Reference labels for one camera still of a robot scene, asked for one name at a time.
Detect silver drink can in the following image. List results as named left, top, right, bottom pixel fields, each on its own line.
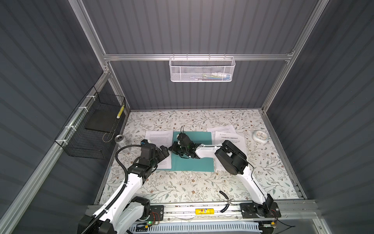
left=115, top=135, right=126, bottom=147

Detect white perforated cable tray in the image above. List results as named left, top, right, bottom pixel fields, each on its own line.
left=129, top=221, right=263, bottom=234

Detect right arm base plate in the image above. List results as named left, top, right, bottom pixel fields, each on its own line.
left=240, top=202, right=282, bottom=218

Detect black pad in basket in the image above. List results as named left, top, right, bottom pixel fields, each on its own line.
left=85, top=110, right=118, bottom=133

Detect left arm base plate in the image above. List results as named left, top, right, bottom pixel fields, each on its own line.
left=139, top=205, right=165, bottom=221

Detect black cable loop on rail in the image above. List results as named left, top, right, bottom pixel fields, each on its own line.
left=219, top=191, right=231, bottom=213

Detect black wire mesh basket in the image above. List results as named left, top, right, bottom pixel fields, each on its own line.
left=55, top=88, right=126, bottom=160

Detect pens in white basket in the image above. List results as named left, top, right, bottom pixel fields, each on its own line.
left=192, top=73, right=232, bottom=82

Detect white wire mesh basket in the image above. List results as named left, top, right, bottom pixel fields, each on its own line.
left=168, top=56, right=236, bottom=82

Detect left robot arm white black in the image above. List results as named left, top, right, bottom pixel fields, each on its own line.
left=77, top=139, right=169, bottom=234

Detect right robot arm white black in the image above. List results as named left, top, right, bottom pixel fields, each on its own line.
left=169, top=133, right=274, bottom=216

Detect yellow marker in black basket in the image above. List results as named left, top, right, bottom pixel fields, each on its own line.
left=116, top=105, right=125, bottom=119

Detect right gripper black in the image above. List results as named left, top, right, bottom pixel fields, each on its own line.
left=168, top=142, right=189, bottom=157

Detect yellow label on rail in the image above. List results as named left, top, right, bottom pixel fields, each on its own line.
left=195, top=208, right=215, bottom=215

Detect teal green file folder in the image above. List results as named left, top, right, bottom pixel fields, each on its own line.
left=169, top=131, right=215, bottom=173

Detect printed paper sheet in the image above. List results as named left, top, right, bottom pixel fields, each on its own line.
left=145, top=131, right=173, bottom=170
left=214, top=132, right=248, bottom=175

